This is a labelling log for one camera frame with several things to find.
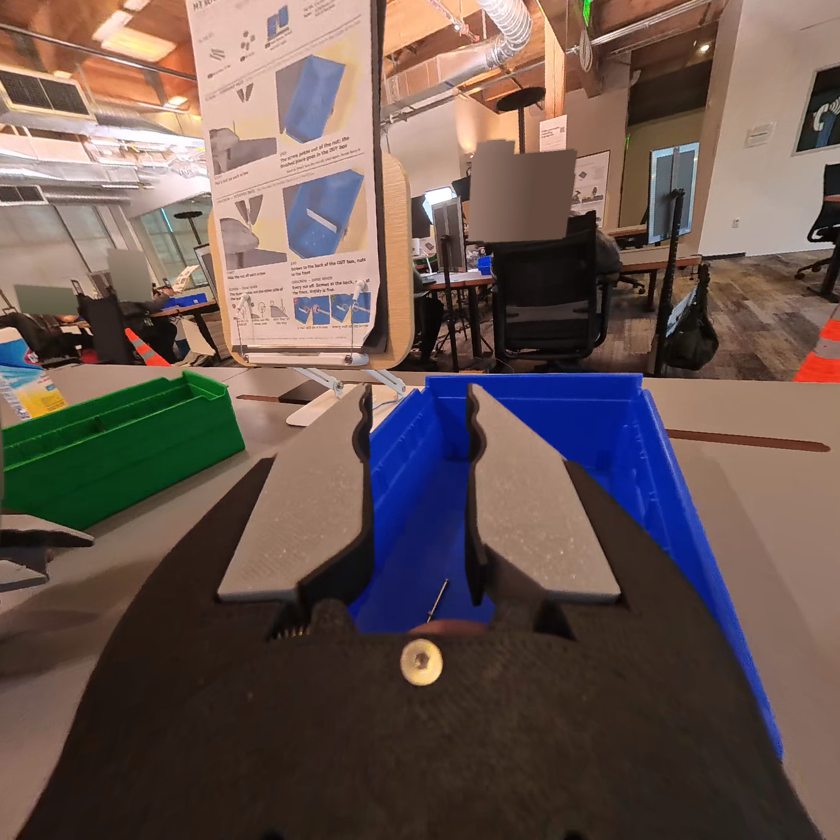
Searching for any black hanging bag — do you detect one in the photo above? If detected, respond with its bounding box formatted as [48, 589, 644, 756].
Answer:
[664, 262, 721, 372]

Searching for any grey board on black easel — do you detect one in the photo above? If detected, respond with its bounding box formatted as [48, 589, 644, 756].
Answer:
[192, 244, 219, 304]
[430, 199, 469, 368]
[646, 142, 701, 376]

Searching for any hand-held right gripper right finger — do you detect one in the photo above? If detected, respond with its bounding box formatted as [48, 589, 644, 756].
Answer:
[465, 382, 622, 608]

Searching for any black high-back chair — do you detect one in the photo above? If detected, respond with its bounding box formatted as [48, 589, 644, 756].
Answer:
[77, 292, 137, 366]

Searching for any orange traffic cone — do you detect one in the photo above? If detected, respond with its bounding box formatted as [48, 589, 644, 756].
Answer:
[125, 328, 173, 367]
[793, 319, 840, 383]

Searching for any brown-topped office table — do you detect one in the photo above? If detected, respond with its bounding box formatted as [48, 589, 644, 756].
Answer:
[150, 302, 222, 361]

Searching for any dark wall poster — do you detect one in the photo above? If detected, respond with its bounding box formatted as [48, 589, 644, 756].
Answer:
[793, 64, 840, 156]

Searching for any disinfecting wipes canister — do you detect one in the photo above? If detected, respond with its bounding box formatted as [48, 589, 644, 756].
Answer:
[0, 328, 68, 422]

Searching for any green plastic bin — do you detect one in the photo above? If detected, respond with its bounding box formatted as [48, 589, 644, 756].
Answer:
[0, 371, 247, 532]

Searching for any printed instruction sheet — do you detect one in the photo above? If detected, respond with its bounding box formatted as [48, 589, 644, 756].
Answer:
[185, 0, 383, 347]

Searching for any large blue plastic bin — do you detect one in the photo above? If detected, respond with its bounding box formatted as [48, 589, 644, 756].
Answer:
[348, 373, 785, 762]

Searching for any wood-edged long table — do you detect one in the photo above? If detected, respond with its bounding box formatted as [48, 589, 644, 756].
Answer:
[607, 225, 704, 312]

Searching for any grey desk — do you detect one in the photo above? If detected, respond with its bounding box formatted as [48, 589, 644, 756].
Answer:
[0, 364, 840, 840]

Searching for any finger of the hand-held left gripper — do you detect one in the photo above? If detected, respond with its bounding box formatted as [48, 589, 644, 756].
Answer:
[0, 550, 52, 593]
[0, 512, 96, 550]

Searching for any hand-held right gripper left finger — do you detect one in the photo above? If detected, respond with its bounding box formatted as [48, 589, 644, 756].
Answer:
[217, 382, 376, 605]

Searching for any black mesh office chair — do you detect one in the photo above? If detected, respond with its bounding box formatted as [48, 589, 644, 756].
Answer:
[491, 211, 609, 362]

